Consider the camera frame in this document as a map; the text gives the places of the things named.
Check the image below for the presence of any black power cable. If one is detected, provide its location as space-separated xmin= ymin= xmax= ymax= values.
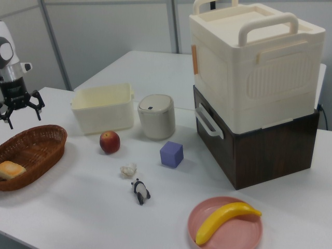
xmin=316 ymin=103 xmax=328 ymax=131

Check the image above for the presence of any cream plastic storage box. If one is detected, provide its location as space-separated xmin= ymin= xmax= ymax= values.
xmin=188 ymin=0 xmax=326 ymax=134

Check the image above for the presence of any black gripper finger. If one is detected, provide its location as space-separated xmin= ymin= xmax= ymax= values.
xmin=0 ymin=102 xmax=15 ymax=130
xmin=27 ymin=90 xmax=46 ymax=121

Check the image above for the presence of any yellow banana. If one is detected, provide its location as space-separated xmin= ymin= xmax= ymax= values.
xmin=195 ymin=202 xmax=263 ymax=246

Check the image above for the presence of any orange striped bread loaf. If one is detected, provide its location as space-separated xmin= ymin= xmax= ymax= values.
xmin=0 ymin=160 xmax=27 ymax=182

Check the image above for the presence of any pink plate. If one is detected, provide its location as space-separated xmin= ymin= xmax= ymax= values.
xmin=187 ymin=196 xmax=264 ymax=249

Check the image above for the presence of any brown wicker basket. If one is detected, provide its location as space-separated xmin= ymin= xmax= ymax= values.
xmin=0 ymin=124 xmax=68 ymax=192

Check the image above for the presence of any purple cube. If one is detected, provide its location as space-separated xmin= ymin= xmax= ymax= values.
xmin=159 ymin=141 xmax=184 ymax=169

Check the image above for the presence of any cream small lidded trash can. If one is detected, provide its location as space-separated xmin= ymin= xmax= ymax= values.
xmin=137 ymin=94 xmax=176 ymax=141

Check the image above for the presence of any red apple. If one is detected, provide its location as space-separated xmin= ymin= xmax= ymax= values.
xmin=99 ymin=131 xmax=121 ymax=155

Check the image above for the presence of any dark brown wooden drawer box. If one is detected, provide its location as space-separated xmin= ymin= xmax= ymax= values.
xmin=192 ymin=85 xmax=321 ymax=191

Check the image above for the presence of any panda figurine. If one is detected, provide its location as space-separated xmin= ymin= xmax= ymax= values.
xmin=131 ymin=178 xmax=151 ymax=206

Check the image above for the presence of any cream open plastic bin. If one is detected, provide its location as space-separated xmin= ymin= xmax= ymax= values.
xmin=69 ymin=82 xmax=136 ymax=135

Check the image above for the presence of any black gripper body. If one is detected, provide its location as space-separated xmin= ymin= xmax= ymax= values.
xmin=0 ymin=78 xmax=31 ymax=110

